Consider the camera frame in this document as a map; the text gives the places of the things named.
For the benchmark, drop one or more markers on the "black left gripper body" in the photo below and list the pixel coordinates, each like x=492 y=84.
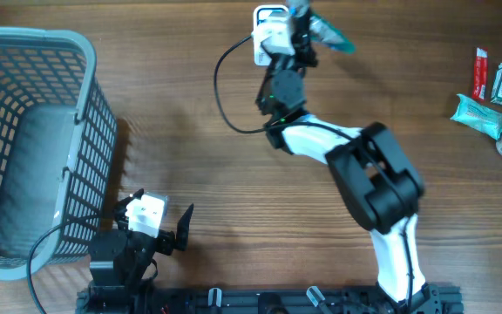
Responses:
x=146 y=245

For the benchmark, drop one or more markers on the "green 3M gloves packet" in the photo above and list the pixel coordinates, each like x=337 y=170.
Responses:
x=313 y=27

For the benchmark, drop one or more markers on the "grey plastic basket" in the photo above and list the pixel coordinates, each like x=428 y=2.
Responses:
x=57 y=137

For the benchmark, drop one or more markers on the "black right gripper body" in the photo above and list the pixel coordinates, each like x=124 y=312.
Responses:
x=301 y=51

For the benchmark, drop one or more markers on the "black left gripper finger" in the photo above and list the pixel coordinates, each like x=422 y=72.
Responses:
x=183 y=229
x=120 y=208

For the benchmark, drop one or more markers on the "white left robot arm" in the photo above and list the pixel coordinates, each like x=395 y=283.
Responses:
x=121 y=256

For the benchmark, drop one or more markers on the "red coffee stick sachet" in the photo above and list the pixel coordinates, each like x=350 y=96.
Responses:
x=480 y=72

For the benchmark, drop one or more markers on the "light green wipes pack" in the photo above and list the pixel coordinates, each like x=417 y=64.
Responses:
x=478 y=117

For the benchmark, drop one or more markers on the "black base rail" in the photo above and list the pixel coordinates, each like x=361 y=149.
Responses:
x=432 y=299

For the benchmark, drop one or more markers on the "white barcode scanner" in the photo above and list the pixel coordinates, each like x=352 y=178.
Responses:
x=260 y=14

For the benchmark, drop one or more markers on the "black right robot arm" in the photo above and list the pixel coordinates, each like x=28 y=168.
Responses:
x=379 y=186

